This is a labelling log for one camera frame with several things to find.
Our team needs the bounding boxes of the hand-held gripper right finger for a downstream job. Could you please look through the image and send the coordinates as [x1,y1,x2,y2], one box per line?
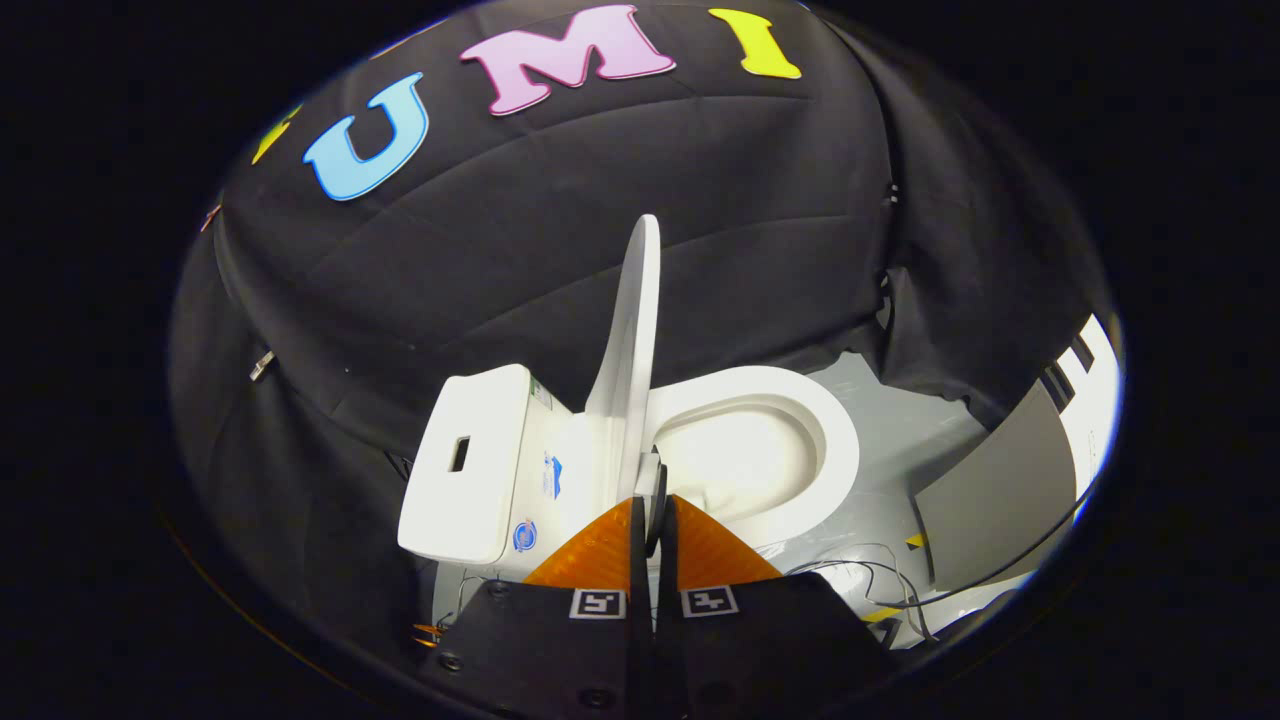
[655,495,901,720]

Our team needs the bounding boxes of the white ceramic toilet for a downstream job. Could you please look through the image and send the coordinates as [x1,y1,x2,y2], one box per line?
[397,363,861,583]

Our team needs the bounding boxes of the black white floor cables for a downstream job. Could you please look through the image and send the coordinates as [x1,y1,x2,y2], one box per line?
[788,520,1081,643]

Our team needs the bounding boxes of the white staircase with black treads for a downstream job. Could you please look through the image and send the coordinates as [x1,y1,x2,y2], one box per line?
[912,312,1123,593]

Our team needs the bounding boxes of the white toilet lid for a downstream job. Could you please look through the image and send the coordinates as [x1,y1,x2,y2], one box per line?
[585,214,663,501]

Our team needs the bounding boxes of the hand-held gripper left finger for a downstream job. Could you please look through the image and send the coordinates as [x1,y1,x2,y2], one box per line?
[420,497,651,720]

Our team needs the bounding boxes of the black round lid handle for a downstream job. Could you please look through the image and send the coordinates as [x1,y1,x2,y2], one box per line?
[640,462,669,556]

